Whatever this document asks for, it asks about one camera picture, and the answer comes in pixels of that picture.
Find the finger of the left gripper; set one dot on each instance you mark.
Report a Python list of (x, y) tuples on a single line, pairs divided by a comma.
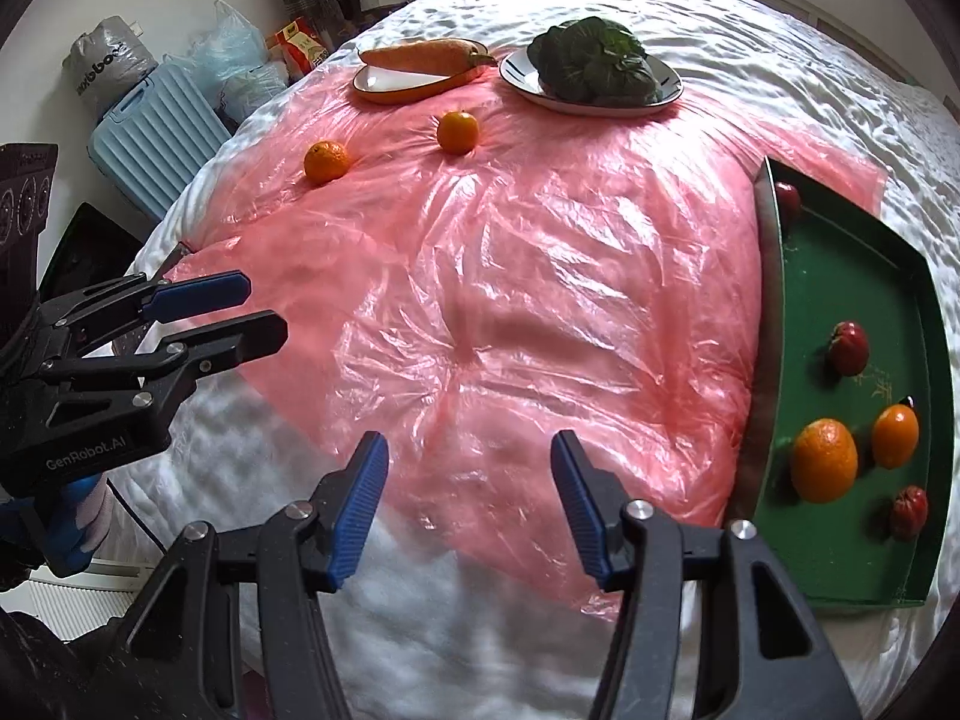
[(175, 301), (224, 345)]

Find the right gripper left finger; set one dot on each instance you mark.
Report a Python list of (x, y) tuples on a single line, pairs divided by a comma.
[(177, 652)]

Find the orange mandarin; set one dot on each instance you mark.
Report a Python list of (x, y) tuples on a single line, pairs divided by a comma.
[(823, 463), (325, 161)]

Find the red apple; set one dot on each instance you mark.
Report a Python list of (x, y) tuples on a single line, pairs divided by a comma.
[(848, 351), (910, 510), (789, 202)]

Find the smooth orange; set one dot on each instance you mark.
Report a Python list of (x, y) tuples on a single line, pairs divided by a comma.
[(895, 436)]

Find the small orange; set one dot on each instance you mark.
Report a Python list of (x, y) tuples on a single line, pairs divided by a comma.
[(458, 132)]

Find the light blue suitcase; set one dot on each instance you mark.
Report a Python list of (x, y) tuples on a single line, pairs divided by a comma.
[(152, 143)]

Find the green rectangular tray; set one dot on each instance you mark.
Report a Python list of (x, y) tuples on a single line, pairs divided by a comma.
[(838, 262)]

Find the translucent blue plastic bag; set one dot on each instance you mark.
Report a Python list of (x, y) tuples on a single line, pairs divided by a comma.
[(232, 67)]

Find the red yellow snack bag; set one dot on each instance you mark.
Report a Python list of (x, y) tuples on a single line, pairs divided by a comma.
[(298, 46)]

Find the grey printed bag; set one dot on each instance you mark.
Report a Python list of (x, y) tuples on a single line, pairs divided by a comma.
[(103, 65)]

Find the orange rimmed plate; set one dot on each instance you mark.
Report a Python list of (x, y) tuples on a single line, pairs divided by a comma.
[(394, 88)]

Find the pink plastic sheet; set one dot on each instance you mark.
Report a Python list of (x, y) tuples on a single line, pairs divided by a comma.
[(573, 273)]

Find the orange carrot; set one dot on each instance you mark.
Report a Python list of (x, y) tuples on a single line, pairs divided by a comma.
[(445, 57)]

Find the striped white plate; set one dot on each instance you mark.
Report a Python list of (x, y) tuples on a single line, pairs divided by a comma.
[(519, 74)]

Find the green leafy vegetable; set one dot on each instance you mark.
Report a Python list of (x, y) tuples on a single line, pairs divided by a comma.
[(594, 61)]

